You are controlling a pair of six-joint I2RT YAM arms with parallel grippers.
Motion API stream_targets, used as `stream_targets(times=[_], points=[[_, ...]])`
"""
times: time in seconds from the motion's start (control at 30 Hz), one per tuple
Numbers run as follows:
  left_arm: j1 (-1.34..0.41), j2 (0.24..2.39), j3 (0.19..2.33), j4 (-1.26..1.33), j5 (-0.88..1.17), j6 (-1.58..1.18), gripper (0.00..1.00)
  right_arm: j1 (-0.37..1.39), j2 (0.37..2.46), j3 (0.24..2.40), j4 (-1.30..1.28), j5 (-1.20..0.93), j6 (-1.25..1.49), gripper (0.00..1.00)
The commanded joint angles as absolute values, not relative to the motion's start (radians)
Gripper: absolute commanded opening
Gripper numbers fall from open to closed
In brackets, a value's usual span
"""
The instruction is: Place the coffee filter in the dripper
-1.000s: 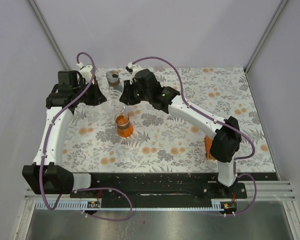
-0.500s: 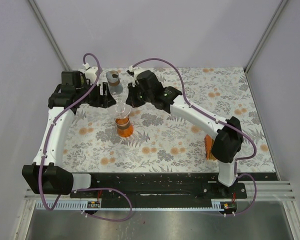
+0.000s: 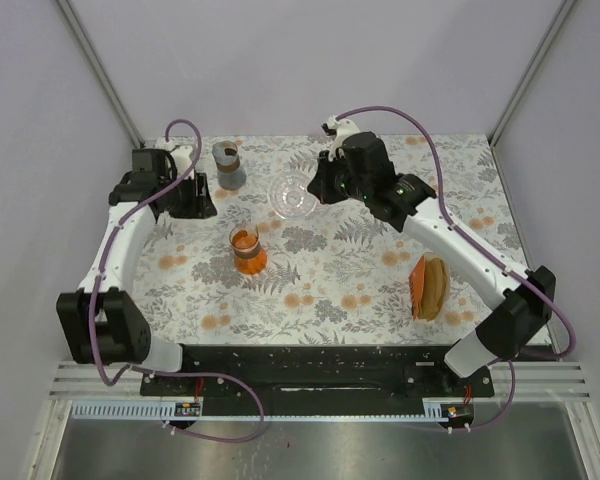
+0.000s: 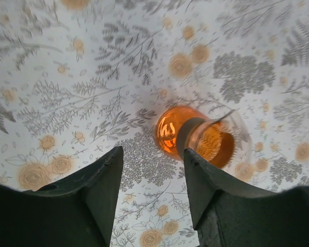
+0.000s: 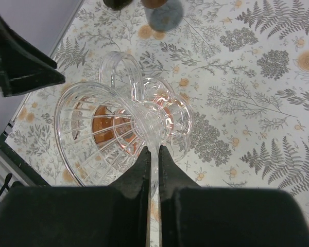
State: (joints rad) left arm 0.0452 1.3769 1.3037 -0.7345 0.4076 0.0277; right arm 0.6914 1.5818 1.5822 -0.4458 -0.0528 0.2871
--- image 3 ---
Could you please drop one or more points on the orange coffee filter pack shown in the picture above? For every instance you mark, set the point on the orange coffee filter pack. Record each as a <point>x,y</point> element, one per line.
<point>429,285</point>

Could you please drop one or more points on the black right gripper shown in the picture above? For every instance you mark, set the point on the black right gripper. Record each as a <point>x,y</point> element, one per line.
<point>319,186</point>

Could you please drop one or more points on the orange glass carafe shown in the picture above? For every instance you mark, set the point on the orange glass carafe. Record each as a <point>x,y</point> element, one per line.
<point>250,258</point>

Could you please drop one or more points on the aluminium frame rail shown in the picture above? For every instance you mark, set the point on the aluminium frame rail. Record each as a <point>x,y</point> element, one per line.
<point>528,381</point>

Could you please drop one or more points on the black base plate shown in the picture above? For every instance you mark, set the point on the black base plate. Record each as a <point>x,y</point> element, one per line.
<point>220,362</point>

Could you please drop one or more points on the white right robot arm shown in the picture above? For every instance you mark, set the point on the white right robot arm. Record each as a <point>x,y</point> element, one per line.
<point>516,296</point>

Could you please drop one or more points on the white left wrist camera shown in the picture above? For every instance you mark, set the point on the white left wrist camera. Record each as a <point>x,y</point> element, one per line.
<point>178,159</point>

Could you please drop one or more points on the floral patterned tablecloth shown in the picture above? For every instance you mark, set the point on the floral patterned tablecloth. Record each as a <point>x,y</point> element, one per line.
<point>337,276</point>

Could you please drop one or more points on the clear plastic dripper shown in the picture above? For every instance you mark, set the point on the clear plastic dripper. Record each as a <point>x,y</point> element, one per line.
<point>289,197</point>

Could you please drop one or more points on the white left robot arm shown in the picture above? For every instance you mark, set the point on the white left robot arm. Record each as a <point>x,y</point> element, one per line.
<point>101,323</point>

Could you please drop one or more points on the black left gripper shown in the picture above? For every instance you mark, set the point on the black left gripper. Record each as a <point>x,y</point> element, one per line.
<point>200,205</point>

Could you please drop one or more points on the white slotted cable duct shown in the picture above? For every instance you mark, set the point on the white slotted cable duct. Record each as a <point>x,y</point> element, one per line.
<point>425,411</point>

